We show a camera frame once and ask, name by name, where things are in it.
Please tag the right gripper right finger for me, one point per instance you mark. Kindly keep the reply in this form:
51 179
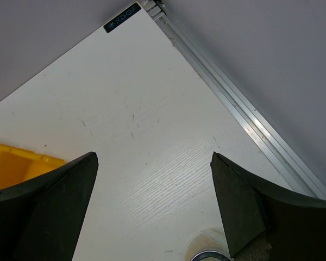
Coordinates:
264 221

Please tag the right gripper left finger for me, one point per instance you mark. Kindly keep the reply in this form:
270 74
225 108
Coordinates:
41 219

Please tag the yellow four-compartment bin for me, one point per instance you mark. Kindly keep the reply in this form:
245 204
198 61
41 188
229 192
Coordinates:
18 165

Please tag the open clear glass jar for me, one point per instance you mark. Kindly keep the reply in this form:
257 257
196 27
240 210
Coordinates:
208 244

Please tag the right xdof label sticker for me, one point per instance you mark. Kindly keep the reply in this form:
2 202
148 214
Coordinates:
122 17

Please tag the aluminium table frame rail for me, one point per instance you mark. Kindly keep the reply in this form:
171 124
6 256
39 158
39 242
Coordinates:
289 165

